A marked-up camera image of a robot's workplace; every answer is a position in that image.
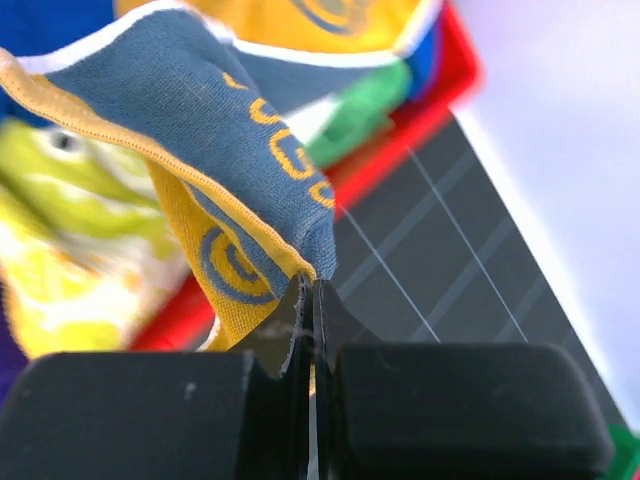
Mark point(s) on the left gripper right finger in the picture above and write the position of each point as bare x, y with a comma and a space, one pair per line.
450, 411

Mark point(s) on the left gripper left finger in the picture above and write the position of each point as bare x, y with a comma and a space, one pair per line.
240, 414

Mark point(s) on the yellow and blue towel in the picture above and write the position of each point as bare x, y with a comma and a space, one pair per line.
200, 90

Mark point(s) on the red plastic bin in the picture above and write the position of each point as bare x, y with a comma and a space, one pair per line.
189, 315

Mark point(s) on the black grid mat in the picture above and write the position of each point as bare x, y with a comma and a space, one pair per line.
432, 254

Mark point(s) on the purple towel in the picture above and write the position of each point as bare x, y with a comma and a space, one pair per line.
12, 360

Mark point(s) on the cream towel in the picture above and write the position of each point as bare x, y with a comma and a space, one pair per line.
88, 257

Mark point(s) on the green plastic bin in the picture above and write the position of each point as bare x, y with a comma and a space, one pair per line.
625, 465

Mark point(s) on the green towel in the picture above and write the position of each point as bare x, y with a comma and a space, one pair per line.
362, 109

